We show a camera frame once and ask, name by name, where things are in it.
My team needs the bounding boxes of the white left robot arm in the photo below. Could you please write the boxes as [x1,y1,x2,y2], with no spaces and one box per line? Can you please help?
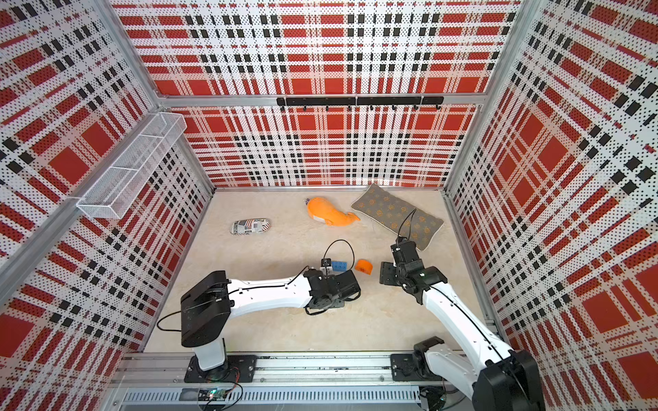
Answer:
[180,267,361,373]

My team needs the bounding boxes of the grey patterned cushion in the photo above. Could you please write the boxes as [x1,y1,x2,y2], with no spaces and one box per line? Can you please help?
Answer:
[351,184,444,251]

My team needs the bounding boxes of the orange round lego piece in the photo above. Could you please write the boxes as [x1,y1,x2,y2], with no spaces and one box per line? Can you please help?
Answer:
[354,260,374,275]

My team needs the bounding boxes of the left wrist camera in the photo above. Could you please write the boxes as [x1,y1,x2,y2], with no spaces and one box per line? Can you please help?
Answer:
[320,258,332,272]

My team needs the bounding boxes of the white wire mesh basket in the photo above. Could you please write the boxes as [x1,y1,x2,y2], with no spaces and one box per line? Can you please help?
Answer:
[76,112,186,219]

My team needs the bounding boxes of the blue lego brick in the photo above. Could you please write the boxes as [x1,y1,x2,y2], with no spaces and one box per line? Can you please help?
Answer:
[332,260,349,273]

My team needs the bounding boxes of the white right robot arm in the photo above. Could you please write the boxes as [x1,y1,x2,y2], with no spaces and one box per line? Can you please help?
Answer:
[380,236,546,410]

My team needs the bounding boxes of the green circuit board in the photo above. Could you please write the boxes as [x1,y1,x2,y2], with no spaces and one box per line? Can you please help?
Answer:
[198,388,226,402]

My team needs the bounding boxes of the black hook rail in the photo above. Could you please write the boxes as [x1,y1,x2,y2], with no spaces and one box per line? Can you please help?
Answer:
[276,96,445,108]

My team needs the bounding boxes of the orange plush toy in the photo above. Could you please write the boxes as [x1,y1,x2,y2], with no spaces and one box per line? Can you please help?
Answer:
[306,197,360,227]

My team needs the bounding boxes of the black camera cable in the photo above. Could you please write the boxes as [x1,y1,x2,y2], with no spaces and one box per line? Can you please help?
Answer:
[321,238,356,271]

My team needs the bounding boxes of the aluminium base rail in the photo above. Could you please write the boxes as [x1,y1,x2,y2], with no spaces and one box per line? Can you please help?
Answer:
[101,351,471,410]

